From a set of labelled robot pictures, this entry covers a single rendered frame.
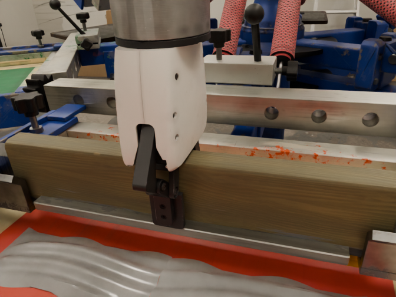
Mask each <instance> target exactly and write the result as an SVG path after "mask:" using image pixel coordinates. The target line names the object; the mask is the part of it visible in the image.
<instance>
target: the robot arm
mask: <svg viewBox="0 0 396 297"><path fill-rule="evenodd" d="M109 1H110V9H111V16H112V21H113V28H114V35H115V43H116V44H117V45H118V47H117V48H115V57H114V86H115V103H116V111H117V122H118V132H119V138H120V146H121V153H122V157H123V161H124V164H125V165H126V166H134V165H135V169H134V176H133V183H132V188H133V190H135V191H140V192H145V193H146V194H147V195H149V198H150V206H151V214H152V220H153V223H154V224H155V225H158V226H164V227H170V228H175V229H183V228H184V226H185V224H186V222H185V214H184V200H183V192H179V166H181V165H182V163H183V162H184V161H185V159H186V158H187V156H188V155H189V154H190V152H191V151H192V150H198V151H200V147H199V138H200V137H201V135H202V134H203V132H204V130H205V127H206V121H207V95H206V77H205V68H204V55H203V46H202V43H203V42H205V41H207V40H209V39H210V37H211V34H210V0H109ZM157 156H161V158H162V160H158V159H157ZM156 170H164V171H169V182H167V181H165V180H164V179H158V178H156Z"/></svg>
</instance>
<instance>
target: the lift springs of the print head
mask: <svg viewBox="0 0 396 297"><path fill-rule="evenodd" d="M246 1H247V0H225V4H224V7H223V12H222V16H221V20H220V24H219V28H225V29H231V40H230V41H227V42H225V46H224V47H223V48H222V55H236V50H237V45H238V41H239V36H240V30H241V27H242V21H243V16H244V12H245V7H246ZM305 1H306V0H278V8H277V13H276V20H275V27H274V32H273V39H272V46H271V51H270V56H276V57H277V62H276V66H277V67H279V68H282V67H283V66H288V61H294V58H295V48H296V39H297V33H298V24H299V14H300V8H301V5H303V4H304V3H305ZM359 1H361V2H362V3H363V4H364V5H366V6H367V7H368V8H370V9H371V10H373V11H374V12H375V13H377V14H378V15H379V16H381V17H382V18H384V19H385V20H386V21H387V22H389V23H390V24H391V25H393V26H394V27H396V0H359ZM281 76H282V74H278V76H277V82H276V88H280V85H281Z"/></svg>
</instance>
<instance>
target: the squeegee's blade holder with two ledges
mask: <svg viewBox="0 0 396 297"><path fill-rule="evenodd" d="M34 205H35V208H36V209H37V210H43V211H47V212H53V213H59V214H64V215H70V216H76V217H82V218H86V219H93V220H99V221H102V222H109V223H115V224H119V225H125V226H131V227H137V228H142V229H148V230H154V231H158V232H164V233H170V234H174V235H180V236H187V237H193V238H197V239H203V240H209V241H213V242H219V243H225V244H230V245H236V246H242V247H246V248H252V249H259V250H265V251H268V252H275V253H281V254H285V255H291V256H297V257H301V258H308V259H314V260H320V261H324V262H330V263H336V264H340V265H348V264H349V259H350V255H349V246H342V245H335V244H331V243H324V242H317V241H313V240H306V239H300V238H295V237H289V236H282V235H274V234H270V233H263V232H257V231H252V230H246V229H239V228H235V227H228V226H221V225H214V224H210V223H203V222H197V221H192V220H186V219H185V222H186V224H185V226H184V228H183V229H175V228H170V227H164V226H158V225H155V224H154V223H153V220H152V214H150V213H143V212H136V211H132V210H125V209H118V208H114V207H107V206H100V205H96V204H89V203H83V202H76V201H72V200H65V199H58V198H54V197H47V196H40V197H39V198H37V199H36V200H35V201H34Z"/></svg>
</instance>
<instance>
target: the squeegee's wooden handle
mask: <svg viewBox="0 0 396 297"><path fill-rule="evenodd" d="M5 150H6V153H7V156H8V158H9V162H10V164H11V167H12V170H13V172H14V175H15V176H16V177H20V178H22V179H25V181H26V184H27V187H28V190H29V193H30V195H31V199H32V200H34V201H35V200H36V199H37V198H39V197H40V196H47V197H54V198H58V199H65V200H72V201H76V202H83V203H89V204H96V205H100V206H107V207H114V208H118V209H125V210H132V211H136V212H143V213H150V214H151V206H150V198H149V195H147V194H146V193H145V192H140V191H135V190H133V188H132V183H133V176H134V169H135V165H134V166H126V165H125V164H124V161H123V157H122V153H121V146H120V143H118V142H112V141H101V140H90V139H84V138H72V137H61V136H51V135H44V134H33V133H18V134H16V135H14V136H12V137H11V138H9V139H7V141H6V142H5ZM179 192H183V200H184V214H185V219H186V220H192V221H197V222H203V223H210V224H214V225H221V226H228V227H235V228H239V229H246V230H252V231H257V232H263V233H270V234H274V235H282V236H289V237H295V238H300V239H306V240H313V241H317V242H324V243H331V244H335V245H342V246H349V255H352V256H359V257H361V256H362V251H363V248H364V244H365V239H366V236H367V232H368V231H370V230H380V231H384V232H392V233H393V232H394V228H395V224H396V171H391V170H380V169H369V168H362V167H351V166H340V165H334V164H323V163H311V162H305V161H295V160H283V159H272V158H266V157H255V156H244V155H237V154H226V153H215V152H209V151H198V150H192V151H191V152H190V154H189V155H188V156H187V158H186V159H185V161H184V162H183V163H182V165H181V166H179Z"/></svg>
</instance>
